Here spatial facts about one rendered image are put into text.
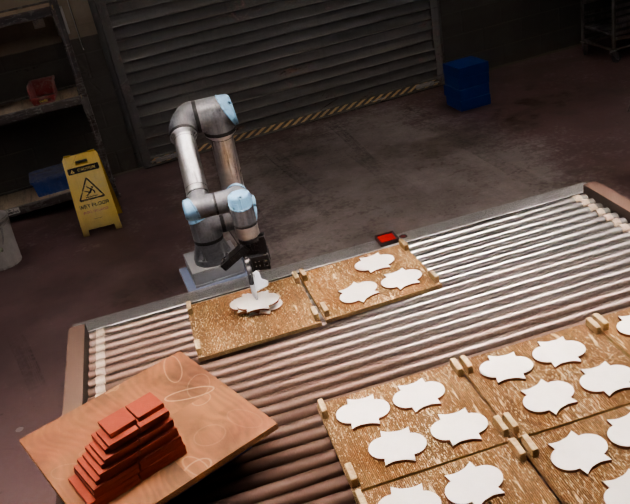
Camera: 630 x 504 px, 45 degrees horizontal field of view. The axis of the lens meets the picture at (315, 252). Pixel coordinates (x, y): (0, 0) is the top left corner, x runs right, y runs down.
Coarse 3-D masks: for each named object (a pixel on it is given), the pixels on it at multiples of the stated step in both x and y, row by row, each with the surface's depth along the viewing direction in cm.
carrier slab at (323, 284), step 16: (368, 256) 279; (400, 256) 275; (320, 272) 275; (336, 272) 273; (352, 272) 271; (368, 272) 269; (384, 272) 267; (320, 288) 265; (336, 288) 263; (384, 288) 257; (416, 288) 254; (432, 288) 253; (336, 304) 254; (352, 304) 252; (368, 304) 250; (384, 304) 250; (336, 320) 248
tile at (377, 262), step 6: (360, 258) 277; (366, 258) 276; (372, 258) 276; (378, 258) 275; (384, 258) 274; (390, 258) 273; (360, 264) 273; (366, 264) 272; (372, 264) 272; (378, 264) 271; (384, 264) 270; (390, 264) 271; (360, 270) 270; (366, 270) 269; (372, 270) 268; (378, 270) 269
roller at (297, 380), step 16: (592, 288) 239; (608, 288) 239; (544, 304) 236; (560, 304) 236; (480, 320) 234; (496, 320) 233; (512, 320) 234; (432, 336) 231; (448, 336) 231; (384, 352) 228; (400, 352) 228; (320, 368) 227; (336, 368) 226; (352, 368) 226; (272, 384) 224; (288, 384) 223
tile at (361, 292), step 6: (354, 282) 263; (366, 282) 261; (372, 282) 261; (348, 288) 260; (354, 288) 259; (360, 288) 258; (366, 288) 258; (372, 288) 257; (342, 294) 257; (348, 294) 256; (354, 294) 256; (360, 294) 255; (366, 294) 254; (372, 294) 254; (342, 300) 254; (348, 300) 253; (354, 300) 252; (360, 300) 252
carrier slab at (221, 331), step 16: (272, 288) 271; (288, 288) 269; (208, 304) 269; (224, 304) 267; (288, 304) 259; (304, 304) 257; (192, 320) 261; (208, 320) 259; (224, 320) 257; (240, 320) 255; (256, 320) 254; (272, 320) 252; (288, 320) 250; (304, 320) 248; (320, 320) 247; (208, 336) 250; (224, 336) 248; (240, 336) 247; (256, 336) 245; (272, 336) 243; (208, 352) 242; (224, 352) 241
